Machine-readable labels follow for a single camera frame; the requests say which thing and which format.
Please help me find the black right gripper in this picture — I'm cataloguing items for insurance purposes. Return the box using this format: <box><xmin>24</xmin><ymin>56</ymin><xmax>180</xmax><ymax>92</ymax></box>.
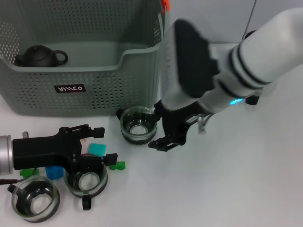
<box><xmin>148</xmin><ymin>100</ymin><xmax>206</xmax><ymax>152</ymax></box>

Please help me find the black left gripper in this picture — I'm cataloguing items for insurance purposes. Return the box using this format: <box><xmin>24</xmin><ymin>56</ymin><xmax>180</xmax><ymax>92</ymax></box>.
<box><xmin>12</xmin><ymin>124</ymin><xmax>118</xmax><ymax>173</ymax></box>

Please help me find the glass teacup with black base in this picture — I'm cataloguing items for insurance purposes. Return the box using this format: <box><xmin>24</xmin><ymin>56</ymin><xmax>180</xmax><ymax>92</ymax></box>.
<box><xmin>63</xmin><ymin>163</ymin><xmax>109</xmax><ymax>211</ymax></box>
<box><xmin>7</xmin><ymin>176</ymin><xmax>61</xmax><ymax>223</ymax></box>
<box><xmin>116</xmin><ymin>106</ymin><xmax>159</xmax><ymax>144</ymax></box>

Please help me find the grey-green perforated storage bin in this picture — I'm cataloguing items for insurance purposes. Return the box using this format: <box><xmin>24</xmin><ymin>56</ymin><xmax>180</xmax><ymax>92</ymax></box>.
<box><xmin>0</xmin><ymin>0</ymin><xmax>171</xmax><ymax>118</ymax></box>

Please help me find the teal building brick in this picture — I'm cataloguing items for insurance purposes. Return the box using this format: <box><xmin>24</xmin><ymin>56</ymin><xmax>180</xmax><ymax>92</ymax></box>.
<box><xmin>88</xmin><ymin>143</ymin><xmax>107</xmax><ymax>156</ymax></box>

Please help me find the green building brick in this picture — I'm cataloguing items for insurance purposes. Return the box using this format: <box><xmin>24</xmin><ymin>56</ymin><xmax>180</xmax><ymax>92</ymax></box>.
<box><xmin>19</xmin><ymin>168</ymin><xmax>40</xmax><ymax>177</ymax></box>
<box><xmin>109</xmin><ymin>161</ymin><xmax>126</xmax><ymax>171</ymax></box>

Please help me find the blue building brick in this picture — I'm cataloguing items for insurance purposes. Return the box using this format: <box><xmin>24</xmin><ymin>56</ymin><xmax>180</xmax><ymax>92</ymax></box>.
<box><xmin>45</xmin><ymin>166</ymin><xmax>64</xmax><ymax>180</ymax></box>

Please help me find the dark clay teapot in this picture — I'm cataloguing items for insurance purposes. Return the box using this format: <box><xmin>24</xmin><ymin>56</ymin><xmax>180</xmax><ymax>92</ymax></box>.
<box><xmin>15</xmin><ymin>44</ymin><xmax>69</xmax><ymax>68</ymax></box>

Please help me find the right gripper cable with plug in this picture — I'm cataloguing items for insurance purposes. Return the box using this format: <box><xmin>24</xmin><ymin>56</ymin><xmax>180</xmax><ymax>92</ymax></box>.
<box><xmin>196</xmin><ymin>113</ymin><xmax>213</xmax><ymax>134</ymax></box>

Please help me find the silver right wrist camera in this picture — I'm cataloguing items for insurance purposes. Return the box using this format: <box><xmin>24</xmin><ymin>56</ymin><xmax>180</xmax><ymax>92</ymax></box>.
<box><xmin>158</xmin><ymin>18</ymin><xmax>222</xmax><ymax>111</ymax></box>

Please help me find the thin grey wall cable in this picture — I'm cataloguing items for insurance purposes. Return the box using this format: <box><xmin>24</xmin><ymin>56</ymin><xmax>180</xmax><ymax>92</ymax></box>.
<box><xmin>241</xmin><ymin>0</ymin><xmax>258</xmax><ymax>40</ymax></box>

